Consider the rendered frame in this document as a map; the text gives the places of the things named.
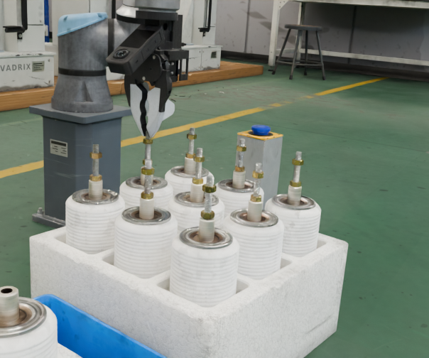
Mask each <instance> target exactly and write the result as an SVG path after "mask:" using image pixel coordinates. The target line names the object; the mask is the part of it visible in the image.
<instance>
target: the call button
mask: <svg viewBox="0 0 429 358"><path fill-rule="evenodd" d="M251 130H252V131H253V134H258V135H268V133H269V132H270V131H271V128H270V127H269V126H264V125H253V126H252V127H251Z"/></svg>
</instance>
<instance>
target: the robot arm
mask: <svg viewBox="0 0 429 358"><path fill-rule="evenodd" d="M179 9H180V0H123V4H122V6H121V7H120V8H119V9H118V10H117V11H116V18H108V15H107V13H106V12H96V13H76V14H68V15H64V16H61V17H60V18H59V21H58V34H57V37H58V80H57V82H56V86H55V91H54V95H53V96H52V98H51V107H52V108H53V109H56V110H59V111H63V112H75V113H98V112H107V111H110V110H112V109H113V99H112V97H111V95H110V91H109V85H108V83H107V67H109V70H110V72H113V73H118V74H123V75H125V76H124V89H125V93H126V98H127V101H128V103H129V106H130V107H131V112H132V114H133V117H134V120H135V122H136V124H137V126H138V128H139V131H140V132H141V134H142V136H146V131H147V132H148V135H149V137H150V138H153V137H154V136H155V134H156V133H157V131H158V130H159V127H160V125H161V123H162V121H163V120H164V119H166V118H168V117H169V116H171V115H172V114H173V112H174V111H175V105H174V103H172V102H171V101H170V100H169V99H168V98H169V96H170V93H171V90H172V85H173V83H172V82H177V81H178V75H179V81H183V80H188V63H189V50H182V48H181V45H182V29H183V15H181V14H178V13H176V11H178V10H179ZM183 59H186V70H185V74H182V63H183ZM179 61H180V69H178V63H179ZM144 81H148V82H150V84H151V86H155V87H154V88H153V89H152V90H150V91H149V85H148V83H147V82H144ZM147 116H148V123H147V124H146V117H147Z"/></svg>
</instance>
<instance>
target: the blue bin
mask: <svg viewBox="0 0 429 358"><path fill-rule="evenodd" d="M32 299H34V300H37V301H39V302H41V303H42V304H44V305H45V306H47V307H48V308H50V309H51V310H52V312H53V313H54V314H55V316H56V318H57V322H58V323H57V326H58V328H57V331H58V333H57V335H58V343H59V344H60V345H62V346H64V347H66V348H67V349H69V350H71V351H72V352H74V353H75V354H78V355H79V356H81V357H82V358H167V357H165V356H163V355H162V354H159V353H158V352H156V351H154V350H152V349H151V348H149V347H147V346H146V345H143V344H141V343H140V342H138V341H136V340H134V339H133V338H131V337H129V336H127V335H125V334H124V333H122V332H120V331H118V330H116V329H114V328H113V327H111V326H109V325H108V324H106V323H104V322H102V321H101V320H98V319H96V318H95V317H93V316H91V315H89V314H88V313H86V312H84V311H82V310H80V309H79V308H76V307H75V306H73V305H71V304H69V303H68V302H66V301H64V300H63V299H61V298H59V297H57V296H55V295H52V294H44V295H40V296H38V297H35V298H32Z"/></svg>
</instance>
